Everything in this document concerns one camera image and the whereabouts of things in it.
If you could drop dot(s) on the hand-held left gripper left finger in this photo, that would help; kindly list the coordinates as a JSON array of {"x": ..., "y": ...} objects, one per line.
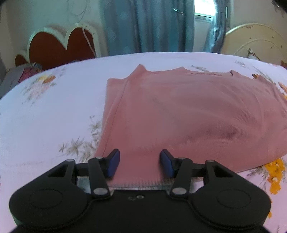
[{"x": 112, "y": 161}]

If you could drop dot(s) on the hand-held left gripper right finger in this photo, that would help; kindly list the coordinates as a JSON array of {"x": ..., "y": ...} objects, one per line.
[{"x": 166, "y": 163}]

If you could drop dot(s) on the pink long-sleeved sweater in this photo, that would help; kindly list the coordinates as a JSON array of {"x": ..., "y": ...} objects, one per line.
[{"x": 183, "y": 112}]

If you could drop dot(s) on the pile of grey and pink clothes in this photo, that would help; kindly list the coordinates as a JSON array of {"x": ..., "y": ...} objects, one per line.
[{"x": 20, "y": 75}]

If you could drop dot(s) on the floral white bedsheet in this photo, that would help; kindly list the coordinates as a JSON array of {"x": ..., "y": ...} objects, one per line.
[{"x": 56, "y": 112}]

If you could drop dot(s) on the red heart-shaped headboard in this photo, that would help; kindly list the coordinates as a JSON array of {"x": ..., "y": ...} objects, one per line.
[{"x": 51, "y": 49}]

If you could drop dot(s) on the wide blue curtain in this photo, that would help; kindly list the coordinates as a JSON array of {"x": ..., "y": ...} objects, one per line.
[{"x": 152, "y": 26}]

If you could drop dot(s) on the small patterned pillow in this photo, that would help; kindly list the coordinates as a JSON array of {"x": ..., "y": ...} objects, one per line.
[{"x": 253, "y": 55}]

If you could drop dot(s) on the tied blue curtain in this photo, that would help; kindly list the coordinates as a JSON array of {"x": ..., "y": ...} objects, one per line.
[{"x": 218, "y": 26}]

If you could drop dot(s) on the cream curved headboard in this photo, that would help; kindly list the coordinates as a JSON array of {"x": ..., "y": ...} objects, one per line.
[{"x": 257, "y": 35}]

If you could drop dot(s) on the bright window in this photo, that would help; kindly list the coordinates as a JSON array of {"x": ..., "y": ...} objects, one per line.
[{"x": 203, "y": 10}]

